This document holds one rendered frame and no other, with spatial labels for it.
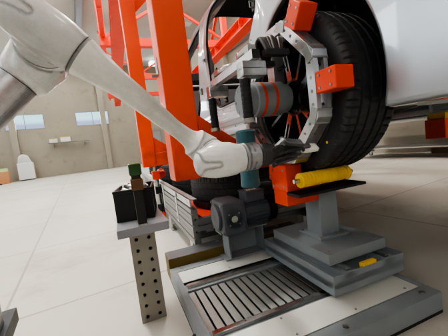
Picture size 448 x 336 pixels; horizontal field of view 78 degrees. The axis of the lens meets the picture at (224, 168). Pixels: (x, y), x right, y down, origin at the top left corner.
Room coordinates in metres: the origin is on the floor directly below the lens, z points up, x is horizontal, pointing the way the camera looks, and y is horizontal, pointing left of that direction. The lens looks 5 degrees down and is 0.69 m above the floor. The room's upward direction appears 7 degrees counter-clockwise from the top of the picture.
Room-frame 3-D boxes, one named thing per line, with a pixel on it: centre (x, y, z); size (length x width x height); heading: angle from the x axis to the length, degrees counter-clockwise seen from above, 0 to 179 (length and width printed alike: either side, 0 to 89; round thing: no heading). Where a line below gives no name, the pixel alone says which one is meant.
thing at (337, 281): (1.24, -0.42, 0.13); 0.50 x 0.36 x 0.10; 21
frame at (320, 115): (1.18, -0.26, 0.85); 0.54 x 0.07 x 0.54; 21
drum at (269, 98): (1.16, -0.20, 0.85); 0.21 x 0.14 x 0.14; 111
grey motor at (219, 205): (1.46, -0.12, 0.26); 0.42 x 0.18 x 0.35; 111
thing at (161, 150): (3.47, 0.58, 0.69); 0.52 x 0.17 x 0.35; 111
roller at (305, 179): (1.11, -0.40, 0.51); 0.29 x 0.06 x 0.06; 111
